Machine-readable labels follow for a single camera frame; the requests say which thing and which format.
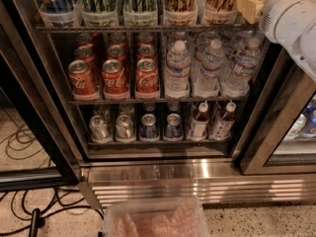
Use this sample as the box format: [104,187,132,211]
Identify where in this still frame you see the blue can front right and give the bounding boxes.
[164,114,184,141]

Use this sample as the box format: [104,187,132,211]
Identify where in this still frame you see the green tall can right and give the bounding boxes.
[123,0,158,26]

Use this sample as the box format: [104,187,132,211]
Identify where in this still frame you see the water bottle front right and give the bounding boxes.
[220,38,261,98]

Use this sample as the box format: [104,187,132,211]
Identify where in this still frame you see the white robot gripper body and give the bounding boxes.
[259,0,316,47]

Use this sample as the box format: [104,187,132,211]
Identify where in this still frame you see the green tall can left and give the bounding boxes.
[81,0,118,27]

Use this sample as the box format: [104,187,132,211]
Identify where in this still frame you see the tea bottle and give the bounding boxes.
[209,101,236,141]
[188,102,209,141]

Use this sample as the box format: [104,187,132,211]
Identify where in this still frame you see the middle wire shelf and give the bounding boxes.
[70,96,246,106]

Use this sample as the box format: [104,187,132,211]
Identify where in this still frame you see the wire shelf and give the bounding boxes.
[36,24,259,34]
[70,96,246,106]

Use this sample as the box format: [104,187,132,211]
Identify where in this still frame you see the red cola can front middle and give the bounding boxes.
[102,59,129,100]

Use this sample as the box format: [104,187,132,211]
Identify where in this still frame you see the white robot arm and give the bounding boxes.
[235,0,316,81]

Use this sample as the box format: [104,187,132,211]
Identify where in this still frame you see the silver can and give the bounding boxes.
[89,116,112,144]
[116,115,135,143]

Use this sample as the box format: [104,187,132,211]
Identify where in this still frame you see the steel fridge base grille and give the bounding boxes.
[78,159,316,209]

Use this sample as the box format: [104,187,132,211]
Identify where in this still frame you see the tea bottle right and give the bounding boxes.
[209,101,236,141]

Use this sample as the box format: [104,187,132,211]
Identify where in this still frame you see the red cola can front right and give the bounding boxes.
[134,58,160,99]

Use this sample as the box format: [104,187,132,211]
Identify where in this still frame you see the black floor cables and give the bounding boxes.
[0,187,105,237]

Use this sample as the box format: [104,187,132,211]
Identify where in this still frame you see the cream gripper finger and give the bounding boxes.
[235,0,267,25]

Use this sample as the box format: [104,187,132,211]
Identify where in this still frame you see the water bottle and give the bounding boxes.
[220,38,261,98]
[195,39,224,97]
[164,40,191,99]

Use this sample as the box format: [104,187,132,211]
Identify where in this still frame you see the tea bottle left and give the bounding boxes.
[188,102,209,141]

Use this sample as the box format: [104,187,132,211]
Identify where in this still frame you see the red cola can front left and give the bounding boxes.
[68,59,99,101]

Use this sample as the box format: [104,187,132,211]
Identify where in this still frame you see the silver can front left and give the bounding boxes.
[89,116,112,144]

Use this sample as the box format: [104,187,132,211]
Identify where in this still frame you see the left fridge door frame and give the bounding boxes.
[0,0,82,191]

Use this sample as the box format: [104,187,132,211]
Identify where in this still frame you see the right fridge door frame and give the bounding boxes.
[232,44,316,175]

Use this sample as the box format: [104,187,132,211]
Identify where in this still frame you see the red cola can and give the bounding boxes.
[68,59,99,101]
[134,58,160,99]
[102,59,129,100]

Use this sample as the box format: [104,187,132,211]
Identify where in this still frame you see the blue can front left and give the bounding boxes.
[140,114,159,142]

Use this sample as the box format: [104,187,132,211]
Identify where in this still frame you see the clear plastic bin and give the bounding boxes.
[103,197,210,237]

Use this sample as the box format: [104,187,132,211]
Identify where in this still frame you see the water bottle front middle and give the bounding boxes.
[195,39,224,97]

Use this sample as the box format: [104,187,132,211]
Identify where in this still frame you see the silver can front right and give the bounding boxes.
[116,115,135,143]

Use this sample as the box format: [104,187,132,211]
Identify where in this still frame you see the orange tall can middle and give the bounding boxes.
[202,0,237,25]

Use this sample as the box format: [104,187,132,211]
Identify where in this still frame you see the fridge door frame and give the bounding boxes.
[232,44,316,175]
[0,0,82,191]

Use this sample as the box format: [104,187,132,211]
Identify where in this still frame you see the green tall can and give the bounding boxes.
[123,0,158,26]
[81,0,118,27]

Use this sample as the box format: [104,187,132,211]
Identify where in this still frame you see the top wire shelf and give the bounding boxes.
[36,24,259,34]

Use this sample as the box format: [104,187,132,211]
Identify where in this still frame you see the blue red tall can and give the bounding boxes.
[39,0,82,28]

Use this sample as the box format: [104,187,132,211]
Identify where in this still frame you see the water bottle front left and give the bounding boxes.
[164,40,191,99]

